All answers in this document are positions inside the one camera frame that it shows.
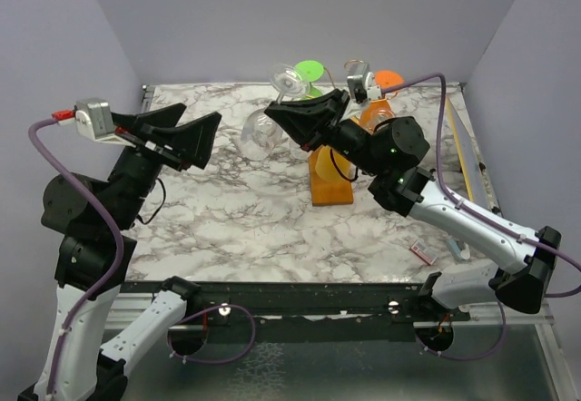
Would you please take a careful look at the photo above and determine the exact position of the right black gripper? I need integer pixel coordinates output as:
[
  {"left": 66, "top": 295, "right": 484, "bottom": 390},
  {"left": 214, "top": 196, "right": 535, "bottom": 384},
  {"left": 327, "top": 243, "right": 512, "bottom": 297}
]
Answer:
[{"left": 266, "top": 89, "right": 384, "bottom": 178}]

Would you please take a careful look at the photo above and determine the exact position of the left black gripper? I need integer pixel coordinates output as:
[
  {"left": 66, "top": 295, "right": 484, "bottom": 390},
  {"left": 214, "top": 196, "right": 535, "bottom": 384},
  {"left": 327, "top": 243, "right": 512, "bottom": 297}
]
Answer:
[{"left": 110, "top": 102, "right": 222, "bottom": 228}]

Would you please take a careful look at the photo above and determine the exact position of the green plastic wine glass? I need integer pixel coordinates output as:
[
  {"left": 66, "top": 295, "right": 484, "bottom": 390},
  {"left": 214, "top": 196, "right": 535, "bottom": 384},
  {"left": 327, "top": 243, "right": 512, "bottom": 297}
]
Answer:
[{"left": 295, "top": 60, "right": 325, "bottom": 100}]

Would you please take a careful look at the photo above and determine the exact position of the yellow plastic wine glass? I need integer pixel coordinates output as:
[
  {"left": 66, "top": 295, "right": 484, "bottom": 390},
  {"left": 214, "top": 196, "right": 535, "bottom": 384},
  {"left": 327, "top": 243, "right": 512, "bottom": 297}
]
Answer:
[{"left": 315, "top": 146, "right": 354, "bottom": 183}]

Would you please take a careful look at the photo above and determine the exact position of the orange plastic wine glass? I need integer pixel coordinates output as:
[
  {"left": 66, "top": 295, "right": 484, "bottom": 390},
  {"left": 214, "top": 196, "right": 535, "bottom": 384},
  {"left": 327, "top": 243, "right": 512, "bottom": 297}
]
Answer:
[{"left": 359, "top": 70, "right": 404, "bottom": 128}]

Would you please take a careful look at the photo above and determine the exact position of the clear glass tumbler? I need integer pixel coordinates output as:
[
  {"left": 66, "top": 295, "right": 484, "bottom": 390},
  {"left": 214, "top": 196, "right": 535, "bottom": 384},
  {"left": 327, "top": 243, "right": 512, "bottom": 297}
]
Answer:
[{"left": 360, "top": 108, "right": 395, "bottom": 133}]

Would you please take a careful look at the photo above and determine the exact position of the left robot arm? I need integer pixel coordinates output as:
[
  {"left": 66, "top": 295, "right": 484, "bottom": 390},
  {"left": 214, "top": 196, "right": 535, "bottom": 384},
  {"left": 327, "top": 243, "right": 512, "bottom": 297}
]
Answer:
[{"left": 20, "top": 98, "right": 222, "bottom": 400}]

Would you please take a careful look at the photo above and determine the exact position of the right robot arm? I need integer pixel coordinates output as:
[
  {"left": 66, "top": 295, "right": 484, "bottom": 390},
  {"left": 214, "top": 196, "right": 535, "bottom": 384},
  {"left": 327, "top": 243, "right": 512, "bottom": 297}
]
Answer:
[{"left": 265, "top": 89, "right": 561, "bottom": 320}]

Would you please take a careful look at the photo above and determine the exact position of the red white small box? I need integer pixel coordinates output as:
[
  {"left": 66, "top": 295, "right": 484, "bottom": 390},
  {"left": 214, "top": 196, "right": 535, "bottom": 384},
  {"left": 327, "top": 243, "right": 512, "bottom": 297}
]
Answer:
[{"left": 409, "top": 240, "right": 438, "bottom": 266}]

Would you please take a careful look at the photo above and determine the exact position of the blue white small object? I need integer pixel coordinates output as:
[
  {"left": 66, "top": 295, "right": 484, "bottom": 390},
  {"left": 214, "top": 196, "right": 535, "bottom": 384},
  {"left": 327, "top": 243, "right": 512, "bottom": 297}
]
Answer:
[{"left": 446, "top": 238, "right": 470, "bottom": 262}]

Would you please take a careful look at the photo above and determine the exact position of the gold wire wine glass rack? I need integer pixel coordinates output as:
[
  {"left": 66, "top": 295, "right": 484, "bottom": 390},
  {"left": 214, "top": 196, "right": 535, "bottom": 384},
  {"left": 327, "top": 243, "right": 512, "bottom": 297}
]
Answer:
[{"left": 299, "top": 58, "right": 400, "bottom": 207}]

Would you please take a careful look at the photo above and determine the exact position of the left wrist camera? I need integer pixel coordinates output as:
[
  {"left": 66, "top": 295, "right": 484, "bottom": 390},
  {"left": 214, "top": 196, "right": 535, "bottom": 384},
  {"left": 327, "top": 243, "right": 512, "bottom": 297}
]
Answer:
[{"left": 51, "top": 98, "right": 130, "bottom": 146}]

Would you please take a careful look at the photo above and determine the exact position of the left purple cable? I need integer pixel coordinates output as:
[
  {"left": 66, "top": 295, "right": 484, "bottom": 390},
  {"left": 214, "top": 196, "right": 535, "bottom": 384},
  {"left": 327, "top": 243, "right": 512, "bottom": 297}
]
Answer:
[{"left": 27, "top": 118, "right": 125, "bottom": 397}]

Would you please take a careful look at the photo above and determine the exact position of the purple cable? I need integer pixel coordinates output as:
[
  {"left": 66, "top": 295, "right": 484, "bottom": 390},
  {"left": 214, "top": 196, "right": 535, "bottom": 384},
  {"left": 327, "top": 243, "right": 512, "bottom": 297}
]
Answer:
[
  {"left": 27, "top": 118, "right": 125, "bottom": 397},
  {"left": 379, "top": 72, "right": 581, "bottom": 298}
]

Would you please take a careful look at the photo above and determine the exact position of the black mounting rail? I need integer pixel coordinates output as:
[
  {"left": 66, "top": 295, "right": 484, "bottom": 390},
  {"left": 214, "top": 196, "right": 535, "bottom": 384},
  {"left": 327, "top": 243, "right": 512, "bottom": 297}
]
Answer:
[{"left": 119, "top": 279, "right": 469, "bottom": 343}]

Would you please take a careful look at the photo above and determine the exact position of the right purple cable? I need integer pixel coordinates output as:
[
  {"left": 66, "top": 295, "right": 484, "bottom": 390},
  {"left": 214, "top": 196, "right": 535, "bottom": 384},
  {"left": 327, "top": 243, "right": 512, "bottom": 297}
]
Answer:
[{"left": 379, "top": 72, "right": 581, "bottom": 298}]

